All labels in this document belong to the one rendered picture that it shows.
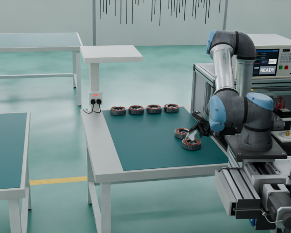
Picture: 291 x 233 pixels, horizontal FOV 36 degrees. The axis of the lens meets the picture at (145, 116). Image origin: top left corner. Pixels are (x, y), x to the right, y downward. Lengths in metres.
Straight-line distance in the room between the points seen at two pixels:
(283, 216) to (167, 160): 0.96
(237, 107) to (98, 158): 0.92
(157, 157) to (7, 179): 0.81
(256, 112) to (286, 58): 0.99
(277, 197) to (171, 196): 1.95
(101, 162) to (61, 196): 1.24
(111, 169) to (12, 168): 0.52
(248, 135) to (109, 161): 0.84
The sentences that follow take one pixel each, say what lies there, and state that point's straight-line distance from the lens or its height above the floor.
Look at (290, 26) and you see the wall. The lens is 10.19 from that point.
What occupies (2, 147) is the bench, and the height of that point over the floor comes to 0.75.
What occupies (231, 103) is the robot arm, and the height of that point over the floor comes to 1.24.
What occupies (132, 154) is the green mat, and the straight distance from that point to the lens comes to 2.57.
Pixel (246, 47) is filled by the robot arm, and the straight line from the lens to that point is 2.26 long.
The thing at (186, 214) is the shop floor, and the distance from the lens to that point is 3.45.
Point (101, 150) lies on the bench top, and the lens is 2.62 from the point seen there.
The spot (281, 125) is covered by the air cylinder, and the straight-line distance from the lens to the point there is 3.04.
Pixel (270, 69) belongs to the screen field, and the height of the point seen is 1.17.
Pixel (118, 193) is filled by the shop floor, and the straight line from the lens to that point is 3.67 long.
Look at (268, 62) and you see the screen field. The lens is 2.86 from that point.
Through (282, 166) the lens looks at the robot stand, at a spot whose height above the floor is 0.94.
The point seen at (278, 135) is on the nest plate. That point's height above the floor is 0.78.
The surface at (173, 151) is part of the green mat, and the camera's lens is 2.62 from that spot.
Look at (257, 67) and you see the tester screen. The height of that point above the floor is 1.19.
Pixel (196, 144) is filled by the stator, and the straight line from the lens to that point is 2.65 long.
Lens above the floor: 1.85
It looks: 21 degrees down
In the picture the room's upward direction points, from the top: 2 degrees clockwise
